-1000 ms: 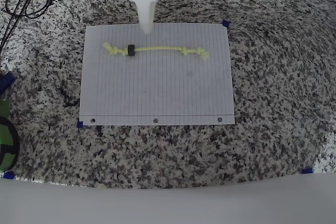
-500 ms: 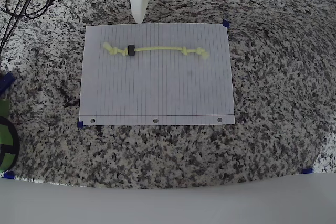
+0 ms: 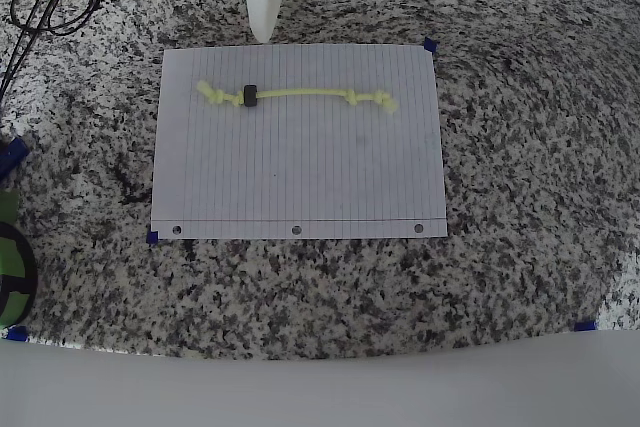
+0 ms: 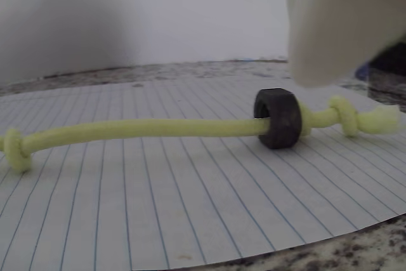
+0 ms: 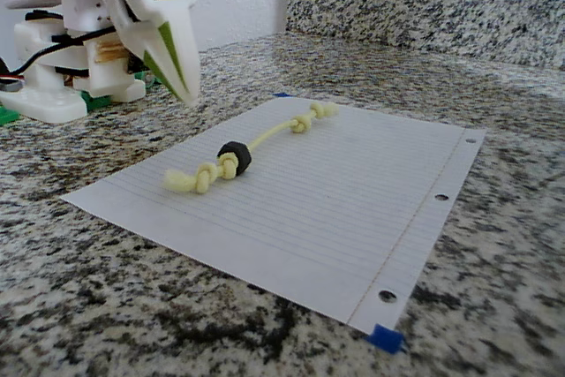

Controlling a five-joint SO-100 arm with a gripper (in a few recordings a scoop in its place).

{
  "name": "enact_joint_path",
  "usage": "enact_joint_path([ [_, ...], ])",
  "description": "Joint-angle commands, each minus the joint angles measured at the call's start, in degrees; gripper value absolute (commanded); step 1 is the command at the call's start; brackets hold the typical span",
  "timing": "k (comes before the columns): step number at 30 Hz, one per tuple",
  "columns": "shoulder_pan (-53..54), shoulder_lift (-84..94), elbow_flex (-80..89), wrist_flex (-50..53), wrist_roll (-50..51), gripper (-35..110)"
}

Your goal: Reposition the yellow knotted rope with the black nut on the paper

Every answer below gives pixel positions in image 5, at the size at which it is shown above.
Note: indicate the wooden sticks bundle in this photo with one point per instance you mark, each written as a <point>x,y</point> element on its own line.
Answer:
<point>110,52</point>

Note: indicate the granite backsplash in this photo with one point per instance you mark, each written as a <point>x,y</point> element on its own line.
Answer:
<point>419,15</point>

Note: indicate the blue tape piece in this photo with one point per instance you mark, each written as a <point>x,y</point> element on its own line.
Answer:
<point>281,95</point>
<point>384,338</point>

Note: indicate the green base plate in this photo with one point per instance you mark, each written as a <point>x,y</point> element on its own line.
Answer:
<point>6,115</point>

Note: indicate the black camera circuit board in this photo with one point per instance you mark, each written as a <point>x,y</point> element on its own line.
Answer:
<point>132,63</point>

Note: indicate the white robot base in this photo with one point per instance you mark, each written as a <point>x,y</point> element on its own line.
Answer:
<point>44,103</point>

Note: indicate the lined paper sheet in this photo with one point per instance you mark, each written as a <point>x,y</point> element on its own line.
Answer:
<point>331,218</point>

